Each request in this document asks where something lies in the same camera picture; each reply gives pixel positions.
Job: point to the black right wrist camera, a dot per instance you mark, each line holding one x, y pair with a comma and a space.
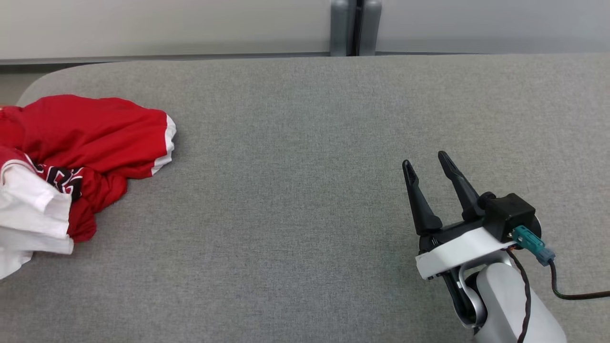
510, 212

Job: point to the red basketball jersey white sleeves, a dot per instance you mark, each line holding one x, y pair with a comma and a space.
28, 209

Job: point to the teal right camera connector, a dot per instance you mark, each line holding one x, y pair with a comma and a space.
529, 238

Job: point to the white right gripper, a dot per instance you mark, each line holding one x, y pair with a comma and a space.
457, 247

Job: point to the grey partition frame post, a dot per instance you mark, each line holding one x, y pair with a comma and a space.
371, 28
342, 28

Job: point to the grey fabric sofa seat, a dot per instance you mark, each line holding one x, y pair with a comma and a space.
286, 190

